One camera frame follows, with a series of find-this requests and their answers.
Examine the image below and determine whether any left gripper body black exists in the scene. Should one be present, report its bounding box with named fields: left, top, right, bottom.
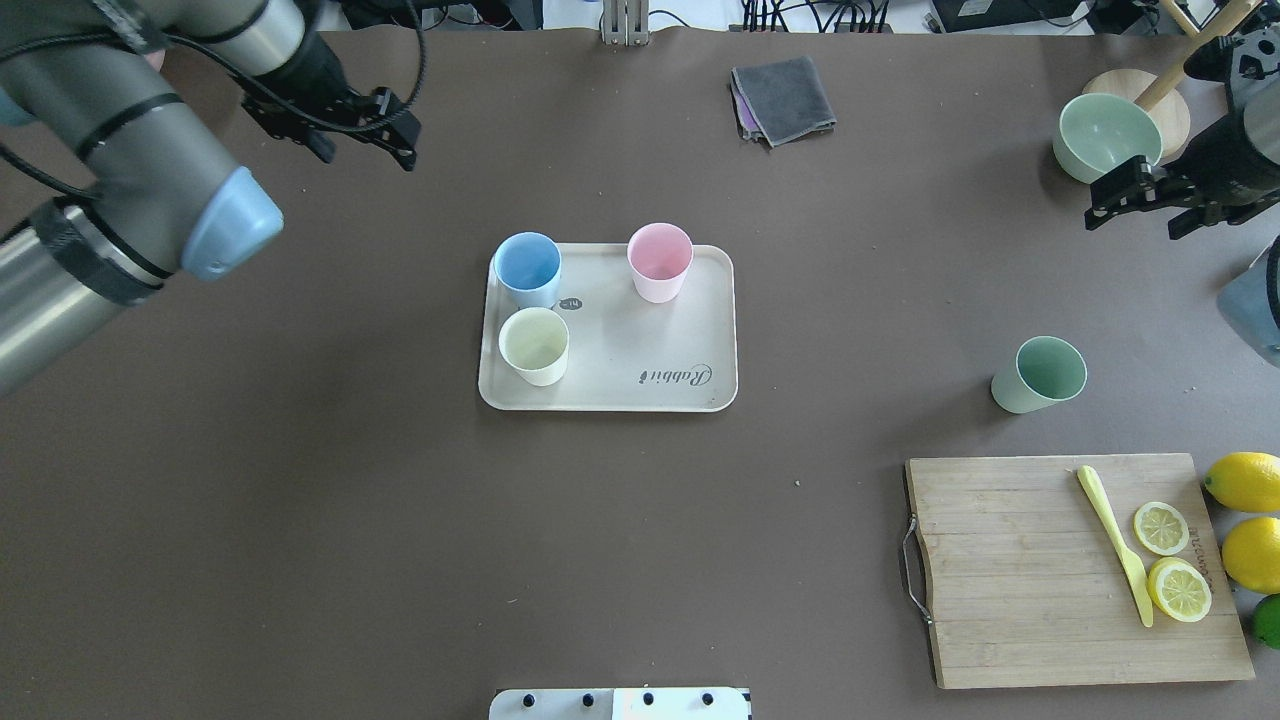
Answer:
left=239, top=35, right=376, bottom=161

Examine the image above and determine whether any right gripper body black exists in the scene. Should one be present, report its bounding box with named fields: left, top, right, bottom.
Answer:
left=1160, top=29, right=1279, bottom=240

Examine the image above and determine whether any mint green cup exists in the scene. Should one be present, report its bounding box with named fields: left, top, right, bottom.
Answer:
left=989, top=336, right=1088, bottom=414

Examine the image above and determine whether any light blue cup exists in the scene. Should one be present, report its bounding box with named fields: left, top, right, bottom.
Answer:
left=492, top=231, right=562, bottom=309

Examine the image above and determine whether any cream white cup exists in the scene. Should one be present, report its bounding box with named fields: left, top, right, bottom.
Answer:
left=498, top=307, right=570, bottom=387

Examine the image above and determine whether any pink cup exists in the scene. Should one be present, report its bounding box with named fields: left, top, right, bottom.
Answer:
left=626, top=222, right=692, bottom=304

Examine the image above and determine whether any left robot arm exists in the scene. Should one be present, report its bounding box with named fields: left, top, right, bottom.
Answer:
left=3, top=1, right=420, bottom=393

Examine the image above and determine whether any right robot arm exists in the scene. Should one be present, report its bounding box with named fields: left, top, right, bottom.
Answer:
left=1085, top=23, right=1279, bottom=240

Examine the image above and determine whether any white tray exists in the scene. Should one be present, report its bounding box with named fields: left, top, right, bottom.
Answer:
left=477, top=243, right=739, bottom=413

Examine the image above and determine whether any mint green bowl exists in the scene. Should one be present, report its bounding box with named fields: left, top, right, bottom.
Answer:
left=1051, top=94, right=1164, bottom=184

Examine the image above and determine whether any wooden cup tree stand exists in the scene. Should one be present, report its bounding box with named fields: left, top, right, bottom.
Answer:
left=1083, top=1, right=1263, bottom=160

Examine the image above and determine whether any yellow lemon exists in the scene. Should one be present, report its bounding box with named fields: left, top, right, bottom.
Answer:
left=1221, top=516, right=1279, bottom=594
left=1203, top=452, right=1279, bottom=512

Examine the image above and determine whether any grey folded cloth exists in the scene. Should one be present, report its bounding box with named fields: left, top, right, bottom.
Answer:
left=730, top=55, right=837, bottom=149

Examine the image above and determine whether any yellow plastic knife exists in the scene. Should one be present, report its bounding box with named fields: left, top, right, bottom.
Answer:
left=1076, top=465, right=1155, bottom=628

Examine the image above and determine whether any bamboo cutting board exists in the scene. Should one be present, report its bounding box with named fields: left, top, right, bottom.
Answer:
left=905, top=454, right=1254, bottom=691

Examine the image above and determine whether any lemon half slice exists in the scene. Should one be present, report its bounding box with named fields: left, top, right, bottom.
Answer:
left=1147, top=557, right=1212, bottom=623

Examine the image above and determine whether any green lime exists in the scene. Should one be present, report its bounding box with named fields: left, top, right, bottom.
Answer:
left=1251, top=594, right=1280, bottom=651

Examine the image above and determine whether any aluminium frame post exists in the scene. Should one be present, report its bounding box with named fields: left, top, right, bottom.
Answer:
left=600, top=0, right=652, bottom=47

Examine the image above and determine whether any white pedestal base plate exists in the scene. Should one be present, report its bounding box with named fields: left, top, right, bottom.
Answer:
left=488, top=685, right=753, bottom=719

